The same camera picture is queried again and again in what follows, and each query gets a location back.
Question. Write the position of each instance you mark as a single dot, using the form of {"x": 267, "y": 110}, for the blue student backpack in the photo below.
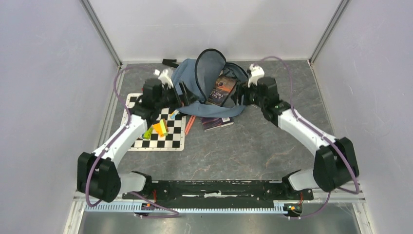
{"x": 199, "y": 75}

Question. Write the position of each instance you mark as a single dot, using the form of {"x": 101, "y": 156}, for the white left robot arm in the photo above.
{"x": 97, "y": 173}

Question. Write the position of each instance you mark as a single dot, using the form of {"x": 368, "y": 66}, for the black white chessboard mat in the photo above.
{"x": 174, "y": 141}

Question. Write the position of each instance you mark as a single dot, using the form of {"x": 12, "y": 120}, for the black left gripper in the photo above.
{"x": 186, "y": 99}

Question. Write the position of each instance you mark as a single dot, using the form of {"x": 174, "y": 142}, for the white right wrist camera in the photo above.
{"x": 256, "y": 72}

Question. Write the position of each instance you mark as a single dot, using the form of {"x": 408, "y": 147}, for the dark book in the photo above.
{"x": 210, "y": 123}

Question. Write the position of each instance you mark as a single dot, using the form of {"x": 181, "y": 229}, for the blue tipped white marker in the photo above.
{"x": 174, "y": 114}

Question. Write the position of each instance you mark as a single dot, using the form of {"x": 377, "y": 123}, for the orange pencil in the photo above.
{"x": 190, "y": 123}
{"x": 185, "y": 128}

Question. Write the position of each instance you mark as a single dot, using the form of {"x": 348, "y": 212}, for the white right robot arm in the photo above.
{"x": 335, "y": 160}

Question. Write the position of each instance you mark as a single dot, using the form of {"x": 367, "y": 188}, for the dark tale of cities book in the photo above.
{"x": 221, "y": 91}

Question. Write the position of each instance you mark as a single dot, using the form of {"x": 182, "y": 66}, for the green toy block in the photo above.
{"x": 147, "y": 134}

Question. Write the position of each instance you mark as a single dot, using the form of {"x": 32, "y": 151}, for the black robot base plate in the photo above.
{"x": 219, "y": 194}

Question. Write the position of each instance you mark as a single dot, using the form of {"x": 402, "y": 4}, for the orange yellow toy block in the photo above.
{"x": 161, "y": 128}

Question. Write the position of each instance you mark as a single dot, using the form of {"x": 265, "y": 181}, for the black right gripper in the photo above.
{"x": 243, "y": 89}

